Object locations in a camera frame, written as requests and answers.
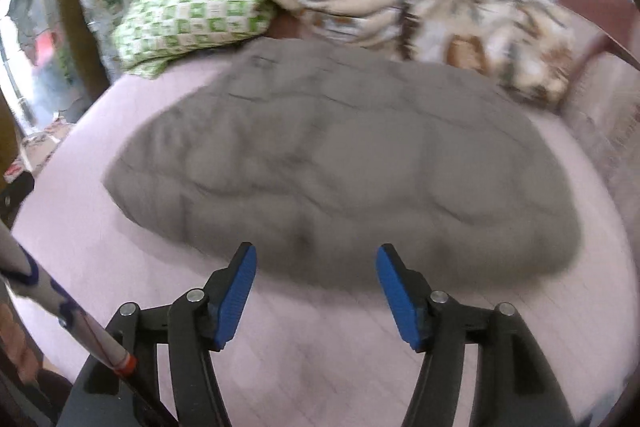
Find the reddish brown pillow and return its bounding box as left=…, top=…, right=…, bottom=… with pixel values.
left=269, top=14, right=307, bottom=42

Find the brown wooden post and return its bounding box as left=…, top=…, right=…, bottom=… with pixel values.
left=49, top=0, right=112, bottom=105

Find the pink padded headboard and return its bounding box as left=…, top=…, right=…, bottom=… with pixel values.
left=557, top=0, right=640, bottom=72

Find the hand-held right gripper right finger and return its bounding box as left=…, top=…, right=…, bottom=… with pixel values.
left=376, top=243, right=557, bottom=427

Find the window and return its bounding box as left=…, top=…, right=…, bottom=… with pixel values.
left=0, top=0, right=86, bottom=142

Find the green checkered pillow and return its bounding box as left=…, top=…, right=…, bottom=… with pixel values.
left=111, top=0, right=277, bottom=80

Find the white tube with orange tip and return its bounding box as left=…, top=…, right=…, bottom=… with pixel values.
left=0, top=227, right=139, bottom=379

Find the bed with pink sheet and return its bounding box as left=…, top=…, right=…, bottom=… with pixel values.
left=10, top=36, right=637, bottom=427

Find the grey quilted hooded jacket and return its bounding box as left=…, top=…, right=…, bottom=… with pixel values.
left=102, top=39, right=585, bottom=294

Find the red flower print cloth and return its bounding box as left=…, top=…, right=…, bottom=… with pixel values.
left=5, top=117, right=77, bottom=184

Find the person's left hand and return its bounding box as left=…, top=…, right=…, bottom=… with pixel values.
left=0, top=299, right=42, bottom=385

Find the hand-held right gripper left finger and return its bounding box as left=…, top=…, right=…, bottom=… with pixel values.
left=85, top=242, right=258, bottom=427

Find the leaf print blanket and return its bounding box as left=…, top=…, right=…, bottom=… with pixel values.
left=182, top=0, right=577, bottom=112

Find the pale patterned pillow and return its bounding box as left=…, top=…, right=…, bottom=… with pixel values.
left=80, top=0, right=126, bottom=70

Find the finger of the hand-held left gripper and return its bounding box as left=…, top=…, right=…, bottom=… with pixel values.
left=0, top=176, right=37, bottom=228

